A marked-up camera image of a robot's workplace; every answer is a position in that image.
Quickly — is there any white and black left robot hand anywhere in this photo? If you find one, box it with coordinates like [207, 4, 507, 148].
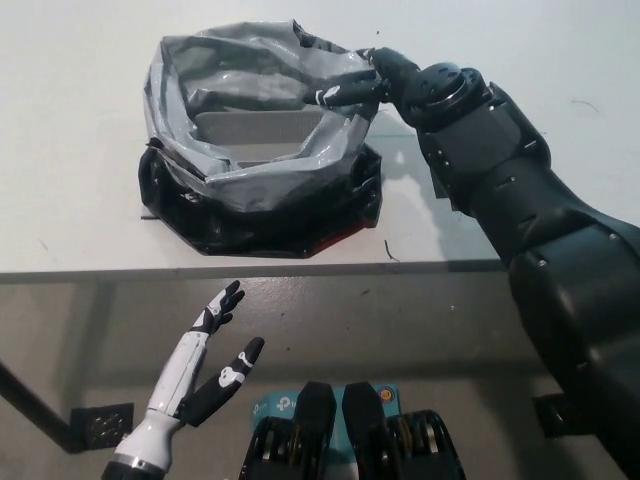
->
[113, 279, 265, 464]

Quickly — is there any grey and black plastic bag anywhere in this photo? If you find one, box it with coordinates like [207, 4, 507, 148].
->
[138, 18, 384, 259]

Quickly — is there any small grey rectangular basket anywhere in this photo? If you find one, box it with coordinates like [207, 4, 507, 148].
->
[192, 110, 324, 169]

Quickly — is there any black metal table leg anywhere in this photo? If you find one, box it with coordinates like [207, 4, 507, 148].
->
[0, 360, 84, 441]

